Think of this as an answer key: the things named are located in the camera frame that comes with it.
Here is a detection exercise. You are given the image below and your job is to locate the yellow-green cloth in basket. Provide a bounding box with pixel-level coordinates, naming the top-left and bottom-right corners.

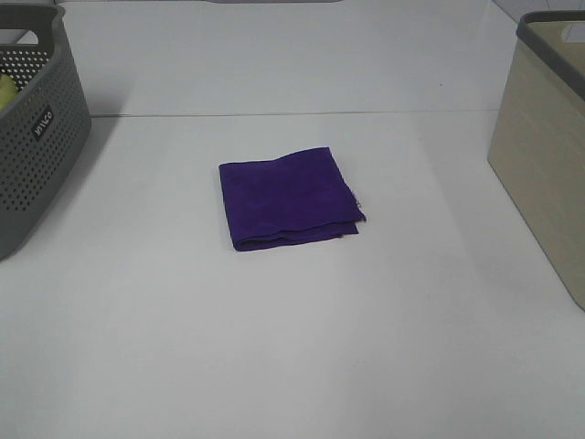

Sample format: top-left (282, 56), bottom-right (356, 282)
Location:
top-left (0, 73), bottom-right (19, 110)

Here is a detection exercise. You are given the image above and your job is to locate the purple towel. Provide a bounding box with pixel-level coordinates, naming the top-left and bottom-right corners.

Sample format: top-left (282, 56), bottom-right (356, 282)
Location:
top-left (218, 147), bottom-right (366, 252)

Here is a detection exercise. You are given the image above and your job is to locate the beige basket with grey rim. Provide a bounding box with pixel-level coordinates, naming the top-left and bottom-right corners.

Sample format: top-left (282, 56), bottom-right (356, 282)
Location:
top-left (487, 10), bottom-right (584, 307)

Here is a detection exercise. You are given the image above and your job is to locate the grey perforated plastic basket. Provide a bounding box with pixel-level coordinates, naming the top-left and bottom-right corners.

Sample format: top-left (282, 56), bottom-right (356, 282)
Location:
top-left (1, 3), bottom-right (91, 258)

